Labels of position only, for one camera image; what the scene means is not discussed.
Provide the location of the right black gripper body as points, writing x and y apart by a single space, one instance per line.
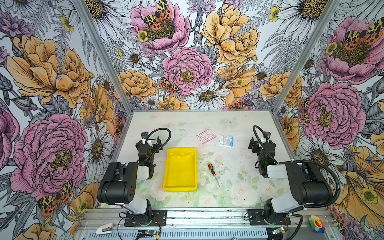
259 144

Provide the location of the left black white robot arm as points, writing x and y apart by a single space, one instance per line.
118 186

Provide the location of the colourful flower toy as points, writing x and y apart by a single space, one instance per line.
317 224

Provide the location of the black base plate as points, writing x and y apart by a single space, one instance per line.
156 218
259 217

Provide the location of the orange black handled screwdriver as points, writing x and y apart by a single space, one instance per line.
212 170

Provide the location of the white blue plastic packet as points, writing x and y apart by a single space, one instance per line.
226 141

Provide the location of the aluminium frame rail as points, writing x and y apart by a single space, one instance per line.
208 224

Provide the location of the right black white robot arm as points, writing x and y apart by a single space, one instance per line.
307 186

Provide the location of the white pink small device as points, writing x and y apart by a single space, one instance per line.
105 229

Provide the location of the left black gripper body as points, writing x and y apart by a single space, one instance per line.
144 142

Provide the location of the green circuit board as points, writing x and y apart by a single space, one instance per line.
148 234

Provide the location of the yellow plastic bin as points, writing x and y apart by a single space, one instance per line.
181 170

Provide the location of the pink patterned packet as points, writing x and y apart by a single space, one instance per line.
206 136

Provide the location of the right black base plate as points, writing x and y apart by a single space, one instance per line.
259 217

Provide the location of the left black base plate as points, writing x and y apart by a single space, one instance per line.
156 218

